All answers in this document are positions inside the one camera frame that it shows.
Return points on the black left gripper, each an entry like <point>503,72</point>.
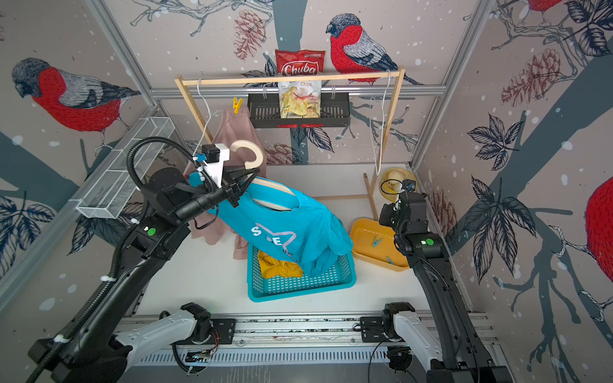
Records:
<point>230,184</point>

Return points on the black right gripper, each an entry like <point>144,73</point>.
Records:
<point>387,209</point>

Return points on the wooden ring hanger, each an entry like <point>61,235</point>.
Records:
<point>268,193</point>

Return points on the teal t-shirt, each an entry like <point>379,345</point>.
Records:
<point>288,226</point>

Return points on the white wire hanger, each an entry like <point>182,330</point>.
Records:
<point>379,153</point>

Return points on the yellow t-shirt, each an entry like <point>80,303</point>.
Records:
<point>271,267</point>

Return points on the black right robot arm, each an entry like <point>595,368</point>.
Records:
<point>455,353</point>

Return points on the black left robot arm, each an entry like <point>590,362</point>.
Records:
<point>90,348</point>

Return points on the white hanger of pink shirt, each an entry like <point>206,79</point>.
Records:
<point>202,121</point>

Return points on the yellow plastic tray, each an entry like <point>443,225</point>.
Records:
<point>362,234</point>

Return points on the yellow bowl with buns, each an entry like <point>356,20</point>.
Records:
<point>391,182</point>

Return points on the yellow clothespin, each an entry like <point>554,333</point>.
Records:
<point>237,104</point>

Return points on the teal plastic laundry basket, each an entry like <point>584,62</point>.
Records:
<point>340,276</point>

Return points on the red Chuba chips bag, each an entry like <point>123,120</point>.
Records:
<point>300,81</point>

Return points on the wooden clothes rack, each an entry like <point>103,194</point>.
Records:
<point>370,182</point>

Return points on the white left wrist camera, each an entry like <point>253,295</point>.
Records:
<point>209,165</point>

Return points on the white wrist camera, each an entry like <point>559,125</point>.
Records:
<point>209,165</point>
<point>409,186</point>

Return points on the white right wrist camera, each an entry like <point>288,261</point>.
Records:
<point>409,186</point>

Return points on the black wall basket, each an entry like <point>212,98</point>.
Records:
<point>265,114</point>

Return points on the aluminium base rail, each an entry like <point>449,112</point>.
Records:
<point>245,340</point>

